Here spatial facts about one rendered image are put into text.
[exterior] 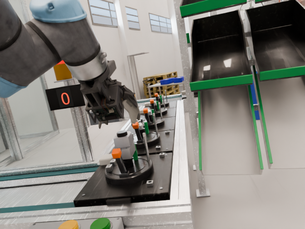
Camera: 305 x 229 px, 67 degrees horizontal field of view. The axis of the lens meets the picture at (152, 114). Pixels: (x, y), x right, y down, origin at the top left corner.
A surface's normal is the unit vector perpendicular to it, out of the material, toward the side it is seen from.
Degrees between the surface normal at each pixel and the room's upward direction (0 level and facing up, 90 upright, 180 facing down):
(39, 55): 107
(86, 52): 122
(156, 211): 0
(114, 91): 40
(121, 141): 90
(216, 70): 25
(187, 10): 115
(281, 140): 45
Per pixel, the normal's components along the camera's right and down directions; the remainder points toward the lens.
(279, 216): -0.16, -0.96
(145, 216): -0.11, 0.23
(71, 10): 0.83, 0.28
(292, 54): -0.27, -0.76
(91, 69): 0.43, 0.66
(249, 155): -0.32, -0.51
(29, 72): 0.71, 0.68
